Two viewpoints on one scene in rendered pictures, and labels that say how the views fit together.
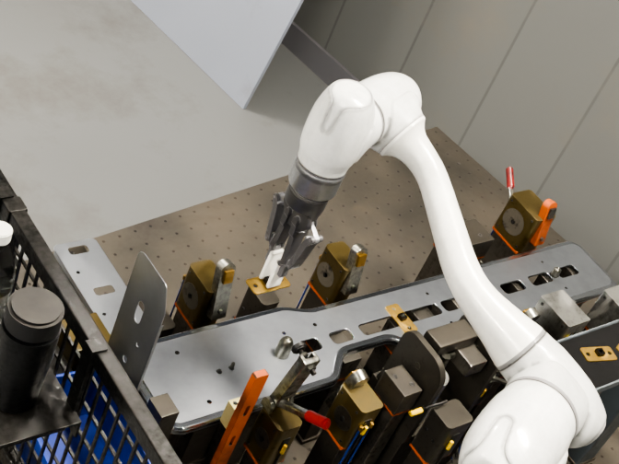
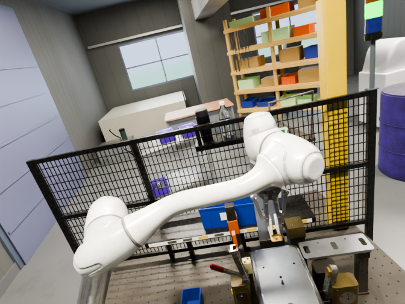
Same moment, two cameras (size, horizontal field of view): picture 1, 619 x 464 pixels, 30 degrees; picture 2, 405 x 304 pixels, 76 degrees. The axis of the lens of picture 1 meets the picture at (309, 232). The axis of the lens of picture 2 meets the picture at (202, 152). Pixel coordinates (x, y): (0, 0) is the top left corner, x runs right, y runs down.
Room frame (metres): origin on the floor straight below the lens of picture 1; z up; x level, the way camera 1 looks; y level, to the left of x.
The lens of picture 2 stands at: (2.15, -0.53, 1.92)
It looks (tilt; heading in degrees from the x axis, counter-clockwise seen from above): 21 degrees down; 147
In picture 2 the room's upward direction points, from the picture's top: 14 degrees counter-clockwise
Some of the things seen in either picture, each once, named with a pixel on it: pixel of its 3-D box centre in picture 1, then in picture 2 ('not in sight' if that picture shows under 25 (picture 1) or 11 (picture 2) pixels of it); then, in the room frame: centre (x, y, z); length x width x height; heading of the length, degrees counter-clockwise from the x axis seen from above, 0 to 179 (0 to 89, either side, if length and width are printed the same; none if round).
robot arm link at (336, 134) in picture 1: (342, 123); (263, 137); (1.64, 0.03, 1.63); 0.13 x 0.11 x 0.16; 161
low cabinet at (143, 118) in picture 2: not in sight; (149, 118); (-4.66, 2.40, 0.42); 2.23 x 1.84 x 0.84; 59
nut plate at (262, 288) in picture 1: (269, 281); (274, 231); (1.63, 0.03, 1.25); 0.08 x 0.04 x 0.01; 141
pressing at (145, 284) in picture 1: (134, 336); (266, 209); (1.44, 0.21, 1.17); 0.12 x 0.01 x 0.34; 50
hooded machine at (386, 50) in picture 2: not in sight; (390, 82); (0.48, 4.49, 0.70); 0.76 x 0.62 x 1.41; 57
